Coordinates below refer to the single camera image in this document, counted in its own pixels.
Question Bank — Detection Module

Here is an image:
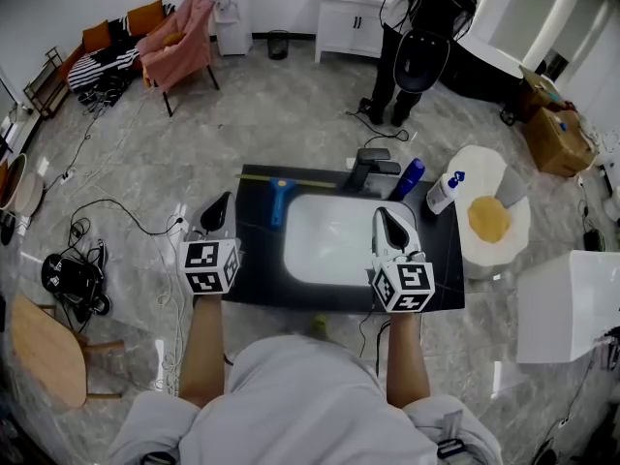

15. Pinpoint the white vanity cabinet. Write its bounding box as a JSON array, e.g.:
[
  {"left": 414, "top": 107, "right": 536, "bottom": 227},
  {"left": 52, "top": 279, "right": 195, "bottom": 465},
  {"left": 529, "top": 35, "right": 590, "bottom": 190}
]
[{"left": 314, "top": 0, "right": 403, "bottom": 65}]

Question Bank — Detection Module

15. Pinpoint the white cube cabinet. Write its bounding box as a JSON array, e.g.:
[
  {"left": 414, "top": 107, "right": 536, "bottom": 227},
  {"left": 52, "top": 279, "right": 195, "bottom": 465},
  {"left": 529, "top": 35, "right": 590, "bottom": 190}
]
[{"left": 515, "top": 249, "right": 620, "bottom": 365}]

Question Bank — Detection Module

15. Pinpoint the light wooden side table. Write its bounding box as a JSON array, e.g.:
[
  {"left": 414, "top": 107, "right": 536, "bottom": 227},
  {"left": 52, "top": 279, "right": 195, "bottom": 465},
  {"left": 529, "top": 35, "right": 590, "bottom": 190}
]
[{"left": 9, "top": 292, "right": 126, "bottom": 410}]

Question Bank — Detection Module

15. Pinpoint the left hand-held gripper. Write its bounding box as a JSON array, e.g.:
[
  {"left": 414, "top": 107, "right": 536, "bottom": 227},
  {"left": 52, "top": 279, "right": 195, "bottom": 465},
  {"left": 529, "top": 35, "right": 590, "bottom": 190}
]
[{"left": 177, "top": 191, "right": 242, "bottom": 295}]

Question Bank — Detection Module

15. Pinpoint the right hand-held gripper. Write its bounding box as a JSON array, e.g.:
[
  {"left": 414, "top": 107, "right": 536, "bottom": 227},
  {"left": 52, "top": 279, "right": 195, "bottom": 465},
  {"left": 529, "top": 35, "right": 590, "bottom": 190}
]
[{"left": 370, "top": 205, "right": 436, "bottom": 314}]

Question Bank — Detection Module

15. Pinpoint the white floor cable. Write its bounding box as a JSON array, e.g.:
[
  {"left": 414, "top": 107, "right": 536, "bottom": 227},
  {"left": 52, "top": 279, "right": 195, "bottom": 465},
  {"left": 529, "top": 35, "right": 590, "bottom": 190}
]
[{"left": 154, "top": 230, "right": 188, "bottom": 396}]

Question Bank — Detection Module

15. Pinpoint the white pump bottle blue cap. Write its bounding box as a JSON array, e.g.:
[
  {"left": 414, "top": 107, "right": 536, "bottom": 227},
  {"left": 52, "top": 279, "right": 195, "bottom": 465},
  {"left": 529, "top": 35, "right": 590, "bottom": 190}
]
[{"left": 425, "top": 170, "right": 467, "bottom": 216}]

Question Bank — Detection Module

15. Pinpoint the black mesh waste bin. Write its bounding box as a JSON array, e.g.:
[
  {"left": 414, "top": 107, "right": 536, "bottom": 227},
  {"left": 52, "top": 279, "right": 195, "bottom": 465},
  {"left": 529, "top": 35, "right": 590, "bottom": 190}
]
[{"left": 267, "top": 29, "right": 291, "bottom": 61}]

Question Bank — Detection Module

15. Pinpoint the fried egg shaped cushion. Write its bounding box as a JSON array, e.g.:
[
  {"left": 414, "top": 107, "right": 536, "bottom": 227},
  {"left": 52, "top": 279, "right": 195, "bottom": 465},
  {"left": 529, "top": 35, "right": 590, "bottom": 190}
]
[{"left": 445, "top": 144, "right": 532, "bottom": 280}]

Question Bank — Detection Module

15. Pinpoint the black top wooden table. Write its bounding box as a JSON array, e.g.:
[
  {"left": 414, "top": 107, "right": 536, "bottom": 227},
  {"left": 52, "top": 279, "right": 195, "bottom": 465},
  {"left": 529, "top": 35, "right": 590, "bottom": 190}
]
[{"left": 223, "top": 164, "right": 466, "bottom": 315}]

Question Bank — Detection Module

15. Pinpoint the black floor cable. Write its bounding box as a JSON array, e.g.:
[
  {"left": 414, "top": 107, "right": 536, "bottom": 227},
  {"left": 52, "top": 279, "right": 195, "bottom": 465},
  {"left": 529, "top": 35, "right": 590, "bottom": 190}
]
[{"left": 70, "top": 199, "right": 183, "bottom": 236}]

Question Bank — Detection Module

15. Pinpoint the large cardboard box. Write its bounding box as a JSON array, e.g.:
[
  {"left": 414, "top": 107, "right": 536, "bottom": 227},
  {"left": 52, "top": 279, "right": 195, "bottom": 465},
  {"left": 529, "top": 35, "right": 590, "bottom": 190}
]
[{"left": 522, "top": 107, "right": 597, "bottom": 178}]

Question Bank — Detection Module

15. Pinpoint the person's left forearm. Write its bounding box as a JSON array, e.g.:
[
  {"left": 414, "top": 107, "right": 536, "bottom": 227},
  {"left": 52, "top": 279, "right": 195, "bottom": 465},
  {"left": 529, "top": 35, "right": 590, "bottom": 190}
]
[{"left": 177, "top": 292, "right": 228, "bottom": 410}]

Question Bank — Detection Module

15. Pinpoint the black metal rack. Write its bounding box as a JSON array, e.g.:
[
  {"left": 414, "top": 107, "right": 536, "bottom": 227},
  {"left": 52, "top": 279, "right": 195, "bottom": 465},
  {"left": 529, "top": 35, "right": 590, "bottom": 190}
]
[{"left": 22, "top": 46, "right": 69, "bottom": 120}]

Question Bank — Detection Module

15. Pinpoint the blue and yellow squeegee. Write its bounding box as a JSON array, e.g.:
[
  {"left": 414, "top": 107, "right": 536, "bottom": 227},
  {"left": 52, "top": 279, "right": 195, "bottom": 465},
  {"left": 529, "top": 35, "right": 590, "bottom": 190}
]
[{"left": 234, "top": 172, "right": 338, "bottom": 230}]

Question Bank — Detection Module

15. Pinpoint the black faucet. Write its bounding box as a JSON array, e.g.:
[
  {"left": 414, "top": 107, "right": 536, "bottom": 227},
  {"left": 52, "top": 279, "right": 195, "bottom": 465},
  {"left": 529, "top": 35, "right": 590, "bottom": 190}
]
[{"left": 341, "top": 147, "right": 402, "bottom": 194}]

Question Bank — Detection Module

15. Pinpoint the white sink basin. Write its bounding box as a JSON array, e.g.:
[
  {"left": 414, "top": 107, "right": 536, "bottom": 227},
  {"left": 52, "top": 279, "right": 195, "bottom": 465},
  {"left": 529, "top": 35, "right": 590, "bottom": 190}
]
[{"left": 283, "top": 194, "right": 418, "bottom": 288}]

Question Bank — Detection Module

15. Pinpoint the orange sofa with striped blanket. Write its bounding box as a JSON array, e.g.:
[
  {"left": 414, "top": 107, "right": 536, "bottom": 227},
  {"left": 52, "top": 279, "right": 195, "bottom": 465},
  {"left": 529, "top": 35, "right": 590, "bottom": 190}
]
[{"left": 65, "top": 0, "right": 178, "bottom": 96}]

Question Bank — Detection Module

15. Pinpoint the black bathtub with white rim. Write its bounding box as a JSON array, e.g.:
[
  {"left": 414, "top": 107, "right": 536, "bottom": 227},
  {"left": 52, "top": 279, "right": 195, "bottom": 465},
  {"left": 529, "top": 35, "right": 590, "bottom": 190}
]
[{"left": 438, "top": 31, "right": 527, "bottom": 110}]

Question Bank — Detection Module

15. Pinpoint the small cardboard box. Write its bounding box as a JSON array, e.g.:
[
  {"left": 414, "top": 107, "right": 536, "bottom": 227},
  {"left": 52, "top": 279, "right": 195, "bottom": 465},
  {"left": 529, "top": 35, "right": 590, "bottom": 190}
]
[{"left": 517, "top": 64, "right": 566, "bottom": 120}]

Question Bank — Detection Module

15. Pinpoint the pink armchair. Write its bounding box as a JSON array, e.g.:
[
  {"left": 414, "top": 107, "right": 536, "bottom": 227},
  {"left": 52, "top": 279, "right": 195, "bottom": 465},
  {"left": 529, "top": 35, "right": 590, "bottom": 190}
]
[{"left": 137, "top": 0, "right": 220, "bottom": 118}]

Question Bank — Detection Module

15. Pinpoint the white water dispenser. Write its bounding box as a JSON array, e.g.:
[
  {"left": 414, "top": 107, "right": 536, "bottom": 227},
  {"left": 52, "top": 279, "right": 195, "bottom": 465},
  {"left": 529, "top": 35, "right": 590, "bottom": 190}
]
[{"left": 208, "top": 0, "right": 253, "bottom": 57}]

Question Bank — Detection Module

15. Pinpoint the round white tub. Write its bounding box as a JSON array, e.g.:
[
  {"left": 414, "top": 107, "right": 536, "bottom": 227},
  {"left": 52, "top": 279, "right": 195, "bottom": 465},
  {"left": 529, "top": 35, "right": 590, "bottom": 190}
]
[{"left": 0, "top": 152, "right": 45, "bottom": 212}]

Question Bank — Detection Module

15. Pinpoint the person's right forearm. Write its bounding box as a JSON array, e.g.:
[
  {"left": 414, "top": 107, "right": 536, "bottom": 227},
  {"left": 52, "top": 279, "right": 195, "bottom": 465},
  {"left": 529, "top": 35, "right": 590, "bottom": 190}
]
[{"left": 386, "top": 311, "right": 432, "bottom": 410}]

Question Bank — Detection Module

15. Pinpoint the black headset on floor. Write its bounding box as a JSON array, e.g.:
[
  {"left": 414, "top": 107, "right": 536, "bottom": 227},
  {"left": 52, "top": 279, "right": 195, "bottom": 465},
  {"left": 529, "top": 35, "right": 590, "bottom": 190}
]
[{"left": 41, "top": 239, "right": 111, "bottom": 324}]

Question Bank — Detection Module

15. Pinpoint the person's grey shirt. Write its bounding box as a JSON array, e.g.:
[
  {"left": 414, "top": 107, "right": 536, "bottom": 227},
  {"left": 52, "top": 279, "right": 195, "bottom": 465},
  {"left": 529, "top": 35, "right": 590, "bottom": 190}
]
[{"left": 108, "top": 334, "right": 503, "bottom": 465}]

